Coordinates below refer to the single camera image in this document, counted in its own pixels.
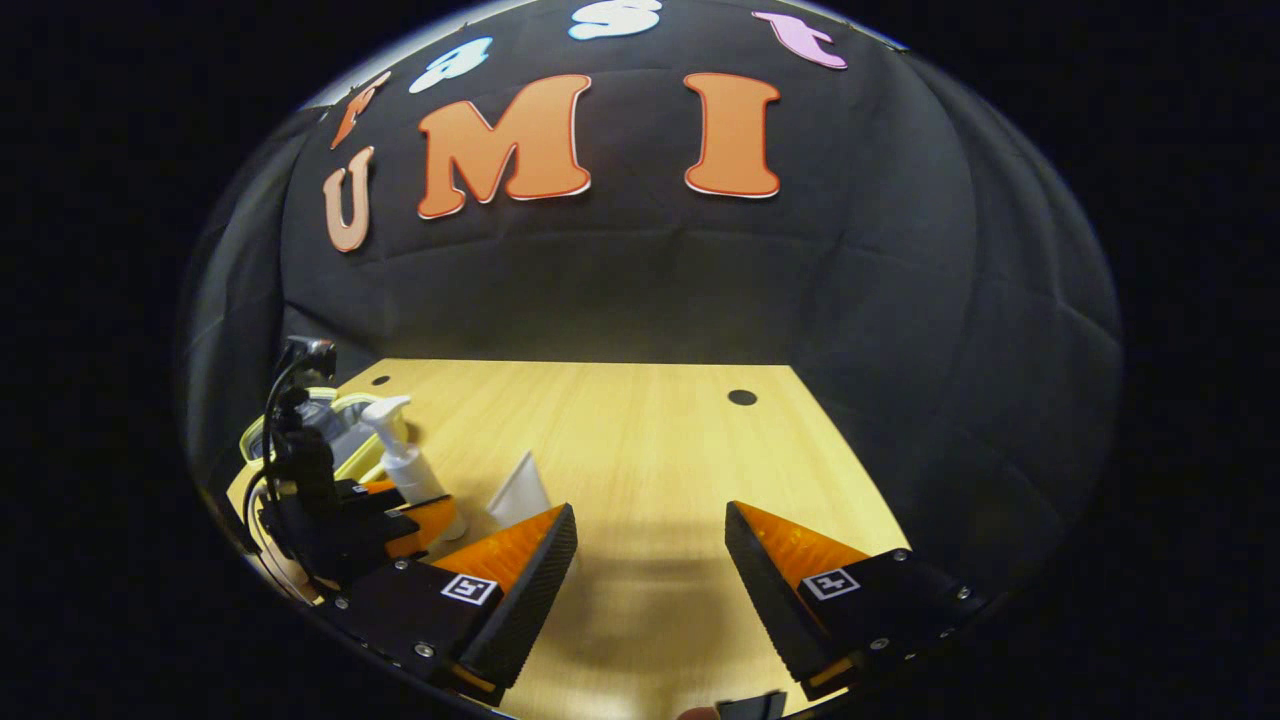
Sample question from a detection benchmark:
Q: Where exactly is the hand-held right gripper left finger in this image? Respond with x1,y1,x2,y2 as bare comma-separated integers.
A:
315,504,580,706

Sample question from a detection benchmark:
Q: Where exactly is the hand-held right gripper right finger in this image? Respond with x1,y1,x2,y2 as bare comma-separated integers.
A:
724,500,1006,701

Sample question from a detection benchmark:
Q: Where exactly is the white pump bottle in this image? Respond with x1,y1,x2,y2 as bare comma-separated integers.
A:
360,396,468,541

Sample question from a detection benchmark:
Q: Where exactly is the pale yellow suitcase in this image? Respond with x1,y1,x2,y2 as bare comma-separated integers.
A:
238,388,411,483

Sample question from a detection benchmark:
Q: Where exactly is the white squeeze tube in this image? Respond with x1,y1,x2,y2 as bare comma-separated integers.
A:
486,451,553,528

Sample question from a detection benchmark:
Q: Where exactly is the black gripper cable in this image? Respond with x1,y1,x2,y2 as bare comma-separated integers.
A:
260,345,306,483

